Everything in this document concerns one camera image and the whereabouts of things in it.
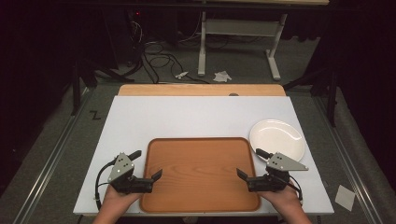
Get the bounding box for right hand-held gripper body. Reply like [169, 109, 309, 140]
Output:
[247, 151, 309, 193]

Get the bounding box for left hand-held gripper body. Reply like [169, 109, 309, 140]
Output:
[106, 151, 154, 195]

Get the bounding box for person's left hand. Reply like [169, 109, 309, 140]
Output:
[101, 184, 144, 216]

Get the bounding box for person's right hand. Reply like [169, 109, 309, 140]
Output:
[257, 181, 303, 213]

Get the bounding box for white round plate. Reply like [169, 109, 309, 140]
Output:
[248, 119, 306, 162]

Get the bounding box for brown wooden tray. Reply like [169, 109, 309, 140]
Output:
[139, 136, 262, 214]

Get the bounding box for white table board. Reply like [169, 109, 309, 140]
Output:
[73, 95, 335, 217]

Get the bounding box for white square paper sheet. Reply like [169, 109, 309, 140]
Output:
[334, 184, 357, 213]

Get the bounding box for light wooden table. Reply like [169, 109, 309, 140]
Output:
[117, 83, 287, 97]

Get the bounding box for black metal stand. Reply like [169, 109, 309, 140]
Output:
[282, 66, 341, 128]

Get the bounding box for crumpled white paper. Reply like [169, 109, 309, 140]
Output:
[213, 70, 233, 83]

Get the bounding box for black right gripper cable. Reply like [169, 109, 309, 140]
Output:
[288, 177, 304, 204]

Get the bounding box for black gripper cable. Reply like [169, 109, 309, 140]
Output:
[93, 159, 118, 212]
[288, 177, 304, 204]

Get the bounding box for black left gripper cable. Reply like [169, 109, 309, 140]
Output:
[93, 159, 118, 212]

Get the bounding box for metal floor rail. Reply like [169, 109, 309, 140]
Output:
[312, 95, 385, 224]
[11, 88, 95, 224]

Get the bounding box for black floor cables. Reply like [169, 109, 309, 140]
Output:
[130, 18, 211, 85]

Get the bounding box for white metal desk frame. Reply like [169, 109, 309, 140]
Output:
[197, 0, 331, 82]

